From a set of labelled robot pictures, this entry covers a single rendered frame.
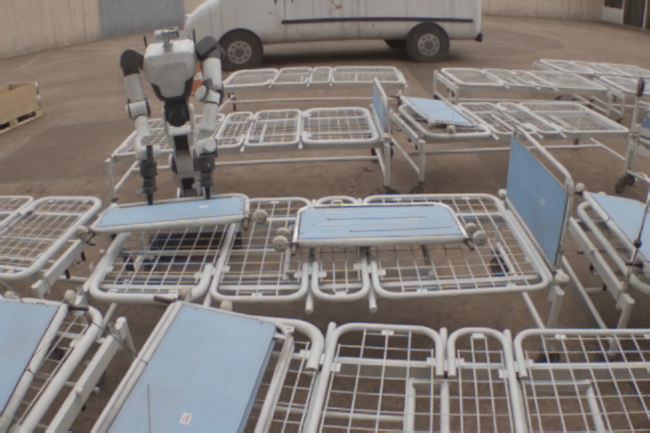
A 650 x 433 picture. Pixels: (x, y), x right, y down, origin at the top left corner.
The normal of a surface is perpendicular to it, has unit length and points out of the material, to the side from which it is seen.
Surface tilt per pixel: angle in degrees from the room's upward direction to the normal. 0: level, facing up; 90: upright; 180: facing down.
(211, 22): 90
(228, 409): 7
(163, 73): 111
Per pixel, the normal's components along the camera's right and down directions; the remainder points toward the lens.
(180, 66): 0.18, 0.73
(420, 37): 0.11, 0.45
